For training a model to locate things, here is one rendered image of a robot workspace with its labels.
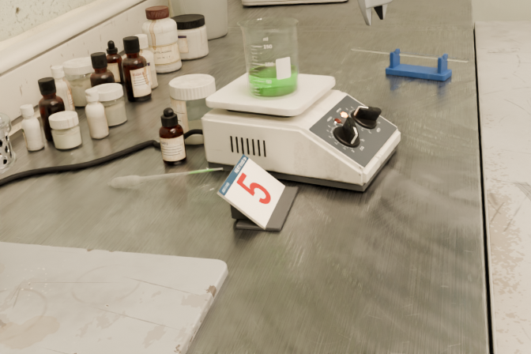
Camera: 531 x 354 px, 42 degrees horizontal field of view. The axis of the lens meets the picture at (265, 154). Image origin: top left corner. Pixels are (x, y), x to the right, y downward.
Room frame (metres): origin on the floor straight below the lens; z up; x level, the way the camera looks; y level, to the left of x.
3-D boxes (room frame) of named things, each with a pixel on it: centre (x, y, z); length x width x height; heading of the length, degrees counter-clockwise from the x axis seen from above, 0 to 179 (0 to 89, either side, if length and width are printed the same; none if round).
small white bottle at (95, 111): (0.89, 0.23, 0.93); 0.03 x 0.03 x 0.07
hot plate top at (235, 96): (0.77, -0.01, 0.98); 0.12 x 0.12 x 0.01; 61
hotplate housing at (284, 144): (0.76, -0.04, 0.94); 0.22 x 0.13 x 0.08; 61
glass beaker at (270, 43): (0.76, -0.01, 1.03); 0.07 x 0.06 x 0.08; 65
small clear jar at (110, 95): (0.94, 0.22, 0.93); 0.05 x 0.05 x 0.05
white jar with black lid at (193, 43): (1.27, 0.13, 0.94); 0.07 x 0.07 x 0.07
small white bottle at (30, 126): (0.86, 0.31, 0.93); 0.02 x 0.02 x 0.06
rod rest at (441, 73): (1.04, -0.25, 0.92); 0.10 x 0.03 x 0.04; 53
